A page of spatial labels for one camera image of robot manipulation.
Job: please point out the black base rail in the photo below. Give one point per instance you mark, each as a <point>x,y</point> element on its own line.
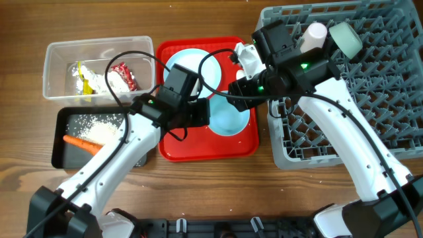
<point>296,227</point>

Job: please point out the yellow foil wrapper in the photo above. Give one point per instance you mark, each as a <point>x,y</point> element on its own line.
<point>87,90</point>

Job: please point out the black waste tray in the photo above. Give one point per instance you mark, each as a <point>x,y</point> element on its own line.
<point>65,155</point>

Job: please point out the white rice pile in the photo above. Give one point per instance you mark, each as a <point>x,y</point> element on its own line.
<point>96,128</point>

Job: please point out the red foil wrapper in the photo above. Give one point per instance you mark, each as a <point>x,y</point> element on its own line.
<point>123,70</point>

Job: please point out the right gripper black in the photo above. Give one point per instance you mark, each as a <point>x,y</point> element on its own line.
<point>242,104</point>

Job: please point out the red plastic tray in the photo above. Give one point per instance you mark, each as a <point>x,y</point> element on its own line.
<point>202,143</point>

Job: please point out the white plastic spoon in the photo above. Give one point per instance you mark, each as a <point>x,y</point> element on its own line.
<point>240,74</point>

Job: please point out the white napkin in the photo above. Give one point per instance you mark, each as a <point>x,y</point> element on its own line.
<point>98,83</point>

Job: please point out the clear plastic bin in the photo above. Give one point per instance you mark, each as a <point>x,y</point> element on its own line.
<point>62,83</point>

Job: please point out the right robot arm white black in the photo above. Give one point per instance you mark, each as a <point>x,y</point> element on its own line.
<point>276,67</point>

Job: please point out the pink plastic cup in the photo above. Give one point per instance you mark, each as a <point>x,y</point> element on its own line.
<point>314,37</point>

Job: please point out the grey dishwasher rack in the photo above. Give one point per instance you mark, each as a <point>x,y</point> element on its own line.
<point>384,79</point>

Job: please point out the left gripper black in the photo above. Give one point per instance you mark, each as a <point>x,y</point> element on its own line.
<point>203,119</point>

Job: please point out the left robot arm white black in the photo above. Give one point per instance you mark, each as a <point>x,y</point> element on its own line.
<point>75,208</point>

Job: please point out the light blue plate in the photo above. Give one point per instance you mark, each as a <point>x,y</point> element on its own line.
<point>191,58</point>

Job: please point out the light blue bowl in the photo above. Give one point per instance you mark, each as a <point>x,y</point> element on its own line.
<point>225,119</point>

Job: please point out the green bowl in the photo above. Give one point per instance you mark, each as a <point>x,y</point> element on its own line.
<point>346,39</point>

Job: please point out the orange carrot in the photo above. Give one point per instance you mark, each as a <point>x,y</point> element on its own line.
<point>90,147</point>

